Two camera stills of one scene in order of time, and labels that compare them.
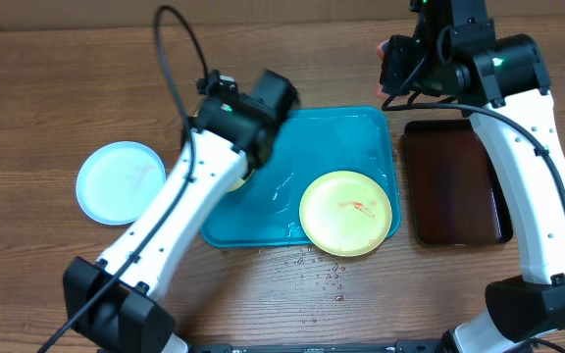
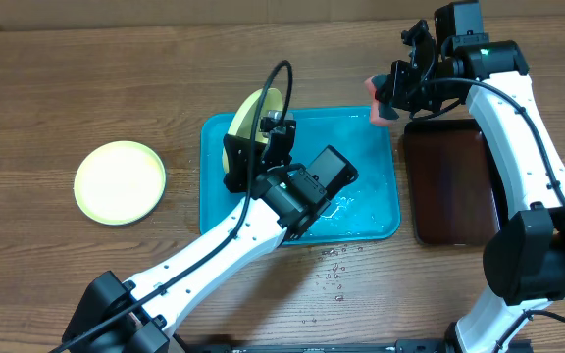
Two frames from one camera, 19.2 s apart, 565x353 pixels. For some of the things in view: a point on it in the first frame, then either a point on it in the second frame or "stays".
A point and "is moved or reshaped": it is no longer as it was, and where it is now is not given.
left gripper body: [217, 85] to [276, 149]
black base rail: [321, 347] stays
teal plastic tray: [266, 211] stays
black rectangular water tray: [455, 192] stays
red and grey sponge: [379, 90] to [382, 114]
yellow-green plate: [345, 213] is moved or reshaped
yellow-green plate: [236, 185] is moved or reshaped
